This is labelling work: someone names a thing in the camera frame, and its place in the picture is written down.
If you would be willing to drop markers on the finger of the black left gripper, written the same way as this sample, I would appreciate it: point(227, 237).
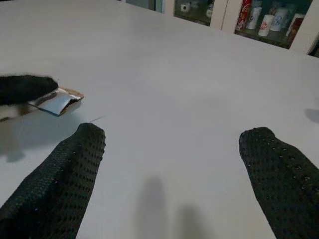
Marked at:
point(25, 89)

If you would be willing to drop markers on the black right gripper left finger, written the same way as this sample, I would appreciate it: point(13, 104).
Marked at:
point(57, 186)

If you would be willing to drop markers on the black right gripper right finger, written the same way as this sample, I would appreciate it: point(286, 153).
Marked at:
point(284, 184)

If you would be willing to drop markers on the brown cardboard piece with foil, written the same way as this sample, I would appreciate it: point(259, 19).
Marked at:
point(57, 102)

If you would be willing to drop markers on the red and white cup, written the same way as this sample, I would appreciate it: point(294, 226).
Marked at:
point(295, 25)

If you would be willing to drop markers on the white cup with red print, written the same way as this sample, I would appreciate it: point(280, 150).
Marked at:
point(266, 25)

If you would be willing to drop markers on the white cup with blue print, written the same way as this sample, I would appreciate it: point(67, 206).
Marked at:
point(279, 18)

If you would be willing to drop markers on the red cola can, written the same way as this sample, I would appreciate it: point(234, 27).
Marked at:
point(243, 15)

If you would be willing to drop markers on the white mug with dark print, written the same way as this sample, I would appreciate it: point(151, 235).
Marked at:
point(185, 8)
point(210, 12)

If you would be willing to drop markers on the white glass-door cabinet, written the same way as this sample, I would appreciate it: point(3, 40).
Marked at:
point(225, 12)

